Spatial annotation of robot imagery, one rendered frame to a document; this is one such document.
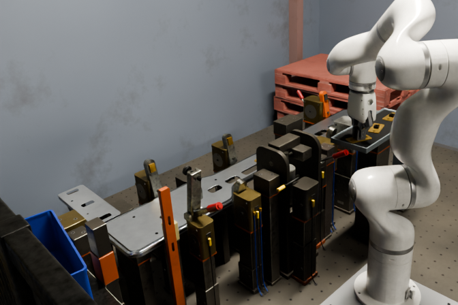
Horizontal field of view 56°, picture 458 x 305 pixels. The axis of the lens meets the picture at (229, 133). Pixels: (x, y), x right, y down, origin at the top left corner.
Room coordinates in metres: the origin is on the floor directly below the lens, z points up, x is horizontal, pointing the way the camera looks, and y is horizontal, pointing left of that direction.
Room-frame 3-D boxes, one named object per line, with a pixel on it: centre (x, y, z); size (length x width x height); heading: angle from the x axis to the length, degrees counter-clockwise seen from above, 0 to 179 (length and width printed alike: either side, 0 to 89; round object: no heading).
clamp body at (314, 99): (2.04, -0.44, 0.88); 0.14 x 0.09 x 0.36; 42
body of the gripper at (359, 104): (1.31, -0.44, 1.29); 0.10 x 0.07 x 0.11; 17
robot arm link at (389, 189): (0.99, -0.41, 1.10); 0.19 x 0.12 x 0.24; 90
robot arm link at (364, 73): (1.31, -0.43, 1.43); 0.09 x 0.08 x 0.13; 90
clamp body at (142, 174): (1.39, 0.32, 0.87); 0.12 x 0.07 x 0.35; 42
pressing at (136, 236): (1.52, -0.14, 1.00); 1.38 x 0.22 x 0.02; 132
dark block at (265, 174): (1.19, -0.11, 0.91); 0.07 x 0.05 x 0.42; 42
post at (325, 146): (1.40, -0.35, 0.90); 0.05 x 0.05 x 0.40; 42
